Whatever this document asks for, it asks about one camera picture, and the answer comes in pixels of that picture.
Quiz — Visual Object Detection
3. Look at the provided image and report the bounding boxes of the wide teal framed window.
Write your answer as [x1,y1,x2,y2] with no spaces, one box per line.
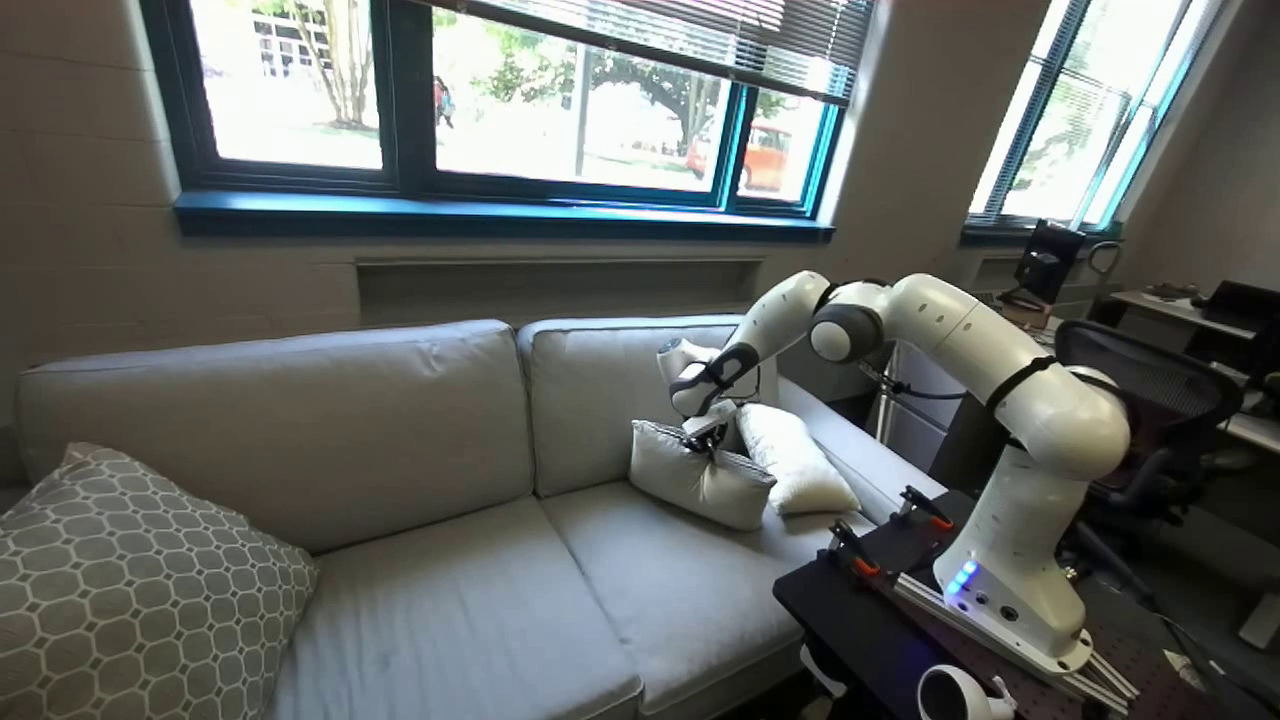
[135,0,878,247]

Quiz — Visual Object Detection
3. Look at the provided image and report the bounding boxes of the light grey sofa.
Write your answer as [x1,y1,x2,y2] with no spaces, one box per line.
[12,313,953,720]

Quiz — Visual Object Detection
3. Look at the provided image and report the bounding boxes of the narrow teal framed window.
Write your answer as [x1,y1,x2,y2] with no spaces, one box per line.
[960,0,1245,251]

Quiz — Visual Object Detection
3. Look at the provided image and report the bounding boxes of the black mesh office chair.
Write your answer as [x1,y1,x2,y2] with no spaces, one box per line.
[1052,318,1254,565]

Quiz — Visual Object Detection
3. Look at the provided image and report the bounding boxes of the metal robot base rail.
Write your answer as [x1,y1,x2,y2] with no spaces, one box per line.
[887,567,1145,714]

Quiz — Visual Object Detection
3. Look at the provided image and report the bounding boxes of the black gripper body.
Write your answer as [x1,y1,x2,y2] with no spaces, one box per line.
[675,396,740,443]

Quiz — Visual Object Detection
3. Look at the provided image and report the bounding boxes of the cream striped pillow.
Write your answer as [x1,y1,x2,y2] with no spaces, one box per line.
[734,401,866,520]
[626,417,780,537]

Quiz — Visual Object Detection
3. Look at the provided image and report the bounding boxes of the grey lattice patterned pillow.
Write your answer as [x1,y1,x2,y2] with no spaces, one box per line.
[0,439,323,720]

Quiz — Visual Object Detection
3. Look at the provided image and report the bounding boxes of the white cup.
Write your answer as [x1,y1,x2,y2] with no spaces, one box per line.
[913,660,1019,720]

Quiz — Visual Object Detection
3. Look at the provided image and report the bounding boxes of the black device on sill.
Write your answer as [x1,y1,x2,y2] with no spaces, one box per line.
[1011,218,1093,304]

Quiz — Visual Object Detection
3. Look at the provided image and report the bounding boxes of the black robot table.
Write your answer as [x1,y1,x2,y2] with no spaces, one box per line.
[773,484,1203,720]

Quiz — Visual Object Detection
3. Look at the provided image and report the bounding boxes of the black orange clamp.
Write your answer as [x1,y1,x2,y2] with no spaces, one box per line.
[819,516,896,589]
[896,480,960,532]

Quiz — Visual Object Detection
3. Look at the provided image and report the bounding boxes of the cluttered office desk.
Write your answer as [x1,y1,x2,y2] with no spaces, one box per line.
[1105,278,1280,458]

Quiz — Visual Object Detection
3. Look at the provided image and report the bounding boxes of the grey window blinds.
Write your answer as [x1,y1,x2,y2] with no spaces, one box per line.
[426,0,878,105]

